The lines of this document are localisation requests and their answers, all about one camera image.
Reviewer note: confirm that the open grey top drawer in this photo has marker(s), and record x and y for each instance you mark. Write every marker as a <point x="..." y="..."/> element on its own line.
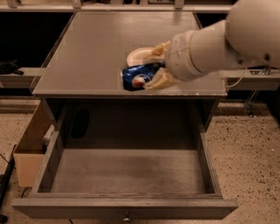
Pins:
<point x="174" y="180"/>

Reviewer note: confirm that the black object on rail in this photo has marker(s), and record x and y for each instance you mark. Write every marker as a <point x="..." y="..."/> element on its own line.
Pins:
<point x="9" y="67"/>

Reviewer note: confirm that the metal frame rail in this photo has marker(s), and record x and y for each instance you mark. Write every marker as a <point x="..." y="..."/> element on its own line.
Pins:
<point x="237" y="80"/>

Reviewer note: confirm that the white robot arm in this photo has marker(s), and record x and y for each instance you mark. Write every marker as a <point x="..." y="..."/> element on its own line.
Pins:
<point x="248" y="37"/>

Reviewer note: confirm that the white paper bowl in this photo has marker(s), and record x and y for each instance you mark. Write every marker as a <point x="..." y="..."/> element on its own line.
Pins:
<point x="138" y="56"/>

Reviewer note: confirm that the grey cabinet counter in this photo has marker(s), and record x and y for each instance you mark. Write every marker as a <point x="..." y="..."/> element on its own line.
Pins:
<point x="93" y="51"/>

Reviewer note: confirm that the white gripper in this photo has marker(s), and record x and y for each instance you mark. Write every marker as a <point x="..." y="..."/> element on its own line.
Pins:
<point x="179" y="59"/>

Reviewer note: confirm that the blue pepsi can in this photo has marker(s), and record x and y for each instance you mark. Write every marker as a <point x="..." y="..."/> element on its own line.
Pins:
<point x="135" y="77"/>

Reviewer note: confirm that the cardboard box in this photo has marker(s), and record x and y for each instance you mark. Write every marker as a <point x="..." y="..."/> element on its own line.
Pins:
<point x="30" y="151"/>

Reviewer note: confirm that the black floor stand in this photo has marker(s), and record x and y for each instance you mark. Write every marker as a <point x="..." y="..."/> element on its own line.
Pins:
<point x="4" y="182"/>

